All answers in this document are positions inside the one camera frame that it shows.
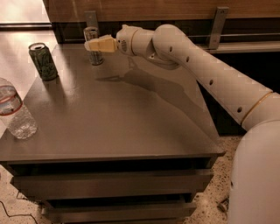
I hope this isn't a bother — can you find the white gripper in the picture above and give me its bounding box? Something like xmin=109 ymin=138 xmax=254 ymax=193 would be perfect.
xmin=84 ymin=24 xmax=139 ymax=56

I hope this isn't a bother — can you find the silver redbull can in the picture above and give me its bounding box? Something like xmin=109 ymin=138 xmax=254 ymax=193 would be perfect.
xmin=83 ymin=26 xmax=103 ymax=66

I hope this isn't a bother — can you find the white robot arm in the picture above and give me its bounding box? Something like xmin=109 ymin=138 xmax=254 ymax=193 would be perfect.
xmin=84 ymin=24 xmax=280 ymax=224

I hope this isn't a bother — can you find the green soda can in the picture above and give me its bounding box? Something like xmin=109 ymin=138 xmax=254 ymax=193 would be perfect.
xmin=29 ymin=43 xmax=58 ymax=81

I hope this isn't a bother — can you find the clear plastic water bottle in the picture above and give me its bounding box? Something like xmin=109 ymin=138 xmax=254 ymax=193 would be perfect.
xmin=0 ymin=78 xmax=38 ymax=139

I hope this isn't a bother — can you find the grey drawer cabinet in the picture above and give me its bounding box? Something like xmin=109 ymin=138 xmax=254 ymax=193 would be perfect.
xmin=0 ymin=45 xmax=221 ymax=224

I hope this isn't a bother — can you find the upper grey drawer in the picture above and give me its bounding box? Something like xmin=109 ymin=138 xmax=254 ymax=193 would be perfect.
xmin=11 ymin=169 xmax=213 ymax=200

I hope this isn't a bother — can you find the grey drawer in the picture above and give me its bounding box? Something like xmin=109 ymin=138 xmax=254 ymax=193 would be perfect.
xmin=43 ymin=202 xmax=196 ymax=223
xmin=11 ymin=169 xmax=213 ymax=200

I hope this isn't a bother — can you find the lower grey drawer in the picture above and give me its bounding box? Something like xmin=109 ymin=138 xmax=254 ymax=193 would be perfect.
xmin=43 ymin=202 xmax=196 ymax=223

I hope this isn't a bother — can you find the left metal bracket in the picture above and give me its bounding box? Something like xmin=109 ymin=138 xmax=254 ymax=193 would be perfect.
xmin=84 ymin=10 xmax=99 ymax=28

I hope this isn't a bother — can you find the metal bracket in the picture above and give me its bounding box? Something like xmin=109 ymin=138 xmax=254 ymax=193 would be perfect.
xmin=207 ymin=6 xmax=229 ymax=50
xmin=84 ymin=10 xmax=99 ymax=28

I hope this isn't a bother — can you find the right metal bracket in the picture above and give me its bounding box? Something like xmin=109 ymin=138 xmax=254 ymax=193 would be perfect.
xmin=207 ymin=6 xmax=229 ymax=50

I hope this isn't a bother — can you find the horizontal metal rail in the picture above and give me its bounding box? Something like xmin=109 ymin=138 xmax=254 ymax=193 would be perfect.
xmin=63 ymin=33 xmax=280 ymax=42

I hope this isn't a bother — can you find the black floor cable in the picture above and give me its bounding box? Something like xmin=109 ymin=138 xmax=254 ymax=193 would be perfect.
xmin=0 ymin=191 xmax=42 ymax=224

